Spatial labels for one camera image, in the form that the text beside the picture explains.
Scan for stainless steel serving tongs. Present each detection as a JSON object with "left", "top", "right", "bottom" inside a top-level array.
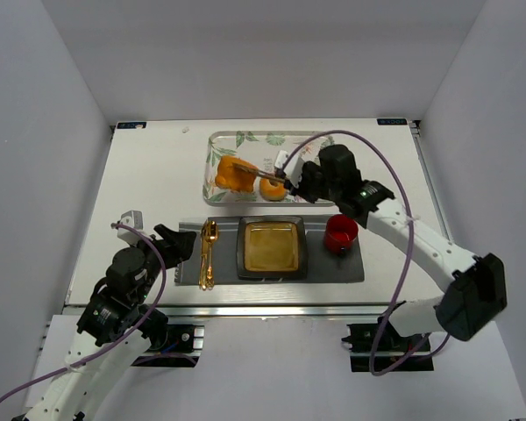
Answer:
[{"left": 232, "top": 162, "right": 286, "bottom": 184}]

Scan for orange round sponge cake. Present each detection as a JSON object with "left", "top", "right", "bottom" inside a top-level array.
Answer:
[{"left": 215, "top": 155, "right": 257, "bottom": 193}]

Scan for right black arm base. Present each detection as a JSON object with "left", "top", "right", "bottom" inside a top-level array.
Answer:
[{"left": 341, "top": 323, "right": 434, "bottom": 373}]

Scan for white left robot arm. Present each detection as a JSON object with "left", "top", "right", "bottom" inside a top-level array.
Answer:
[{"left": 21, "top": 221, "right": 196, "bottom": 420}]

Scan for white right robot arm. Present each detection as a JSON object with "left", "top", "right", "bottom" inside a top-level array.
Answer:
[{"left": 274, "top": 145, "right": 508, "bottom": 341}]

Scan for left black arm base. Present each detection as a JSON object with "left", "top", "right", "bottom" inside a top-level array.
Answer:
[{"left": 132, "top": 324, "right": 205, "bottom": 368}]

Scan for gold spoon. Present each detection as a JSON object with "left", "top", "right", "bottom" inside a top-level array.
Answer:
[{"left": 206, "top": 220, "right": 219, "bottom": 289}]

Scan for gold knife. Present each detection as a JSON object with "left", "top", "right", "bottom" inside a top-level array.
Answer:
[{"left": 199, "top": 220, "right": 214, "bottom": 290}]

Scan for orange glazed bagel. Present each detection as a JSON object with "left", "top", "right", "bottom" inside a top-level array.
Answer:
[{"left": 259, "top": 178, "right": 288, "bottom": 202}]

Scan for red enamel mug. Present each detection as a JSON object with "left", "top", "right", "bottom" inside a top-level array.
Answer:
[{"left": 323, "top": 214, "right": 359, "bottom": 256}]

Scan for floral white serving tray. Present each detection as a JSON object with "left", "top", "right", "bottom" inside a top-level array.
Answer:
[{"left": 203, "top": 131, "right": 314, "bottom": 206}]

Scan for brown square ceramic plate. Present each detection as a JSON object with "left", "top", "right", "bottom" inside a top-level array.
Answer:
[{"left": 237, "top": 215, "right": 309, "bottom": 281}]

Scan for grey striped placemat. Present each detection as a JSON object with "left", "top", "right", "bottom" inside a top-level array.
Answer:
[{"left": 174, "top": 215, "right": 365, "bottom": 286}]

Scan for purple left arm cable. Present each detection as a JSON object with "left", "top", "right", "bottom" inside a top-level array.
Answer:
[{"left": 0, "top": 223, "right": 167, "bottom": 417}]

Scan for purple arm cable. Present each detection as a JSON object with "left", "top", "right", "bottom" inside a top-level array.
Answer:
[
  {"left": 274, "top": 129, "right": 449, "bottom": 377},
  {"left": 0, "top": 223, "right": 167, "bottom": 417}
]

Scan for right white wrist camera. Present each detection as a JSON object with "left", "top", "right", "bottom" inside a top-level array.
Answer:
[{"left": 274, "top": 150, "right": 305, "bottom": 188}]

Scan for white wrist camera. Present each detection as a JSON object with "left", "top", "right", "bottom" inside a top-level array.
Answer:
[
  {"left": 112, "top": 210, "right": 144, "bottom": 245},
  {"left": 274, "top": 150, "right": 305, "bottom": 188}
]

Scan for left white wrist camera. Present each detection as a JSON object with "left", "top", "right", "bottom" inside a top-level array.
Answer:
[{"left": 112, "top": 210, "right": 144, "bottom": 245}]

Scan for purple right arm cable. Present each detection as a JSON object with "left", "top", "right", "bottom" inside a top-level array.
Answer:
[{"left": 274, "top": 129, "right": 449, "bottom": 377}]

